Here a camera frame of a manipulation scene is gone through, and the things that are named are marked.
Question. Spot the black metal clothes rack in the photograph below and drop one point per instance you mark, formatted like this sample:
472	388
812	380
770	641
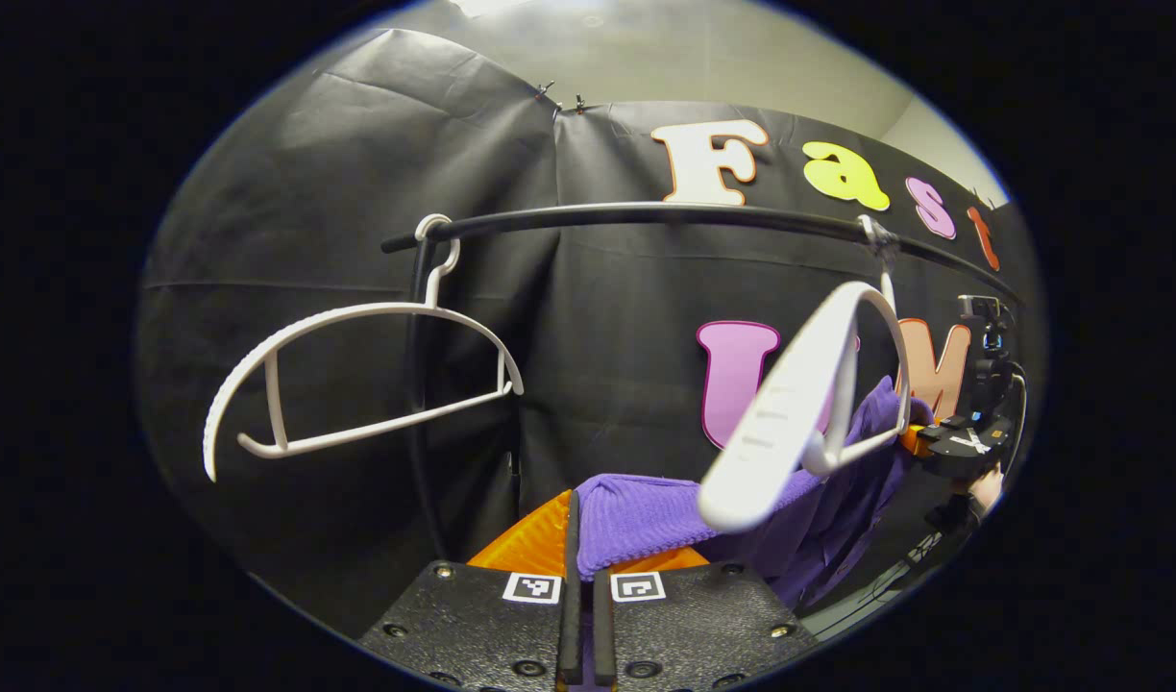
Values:
646	213

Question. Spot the white plastic hanger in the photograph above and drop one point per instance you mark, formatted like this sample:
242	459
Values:
377	308
790	413

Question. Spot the purple shirt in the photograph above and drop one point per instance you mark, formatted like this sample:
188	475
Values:
636	514

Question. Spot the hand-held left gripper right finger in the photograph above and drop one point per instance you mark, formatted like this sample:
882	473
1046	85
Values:
603	634

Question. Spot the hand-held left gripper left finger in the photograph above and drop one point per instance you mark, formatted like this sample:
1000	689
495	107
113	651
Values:
571	625

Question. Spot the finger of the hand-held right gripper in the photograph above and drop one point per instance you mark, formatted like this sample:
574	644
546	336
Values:
963	457

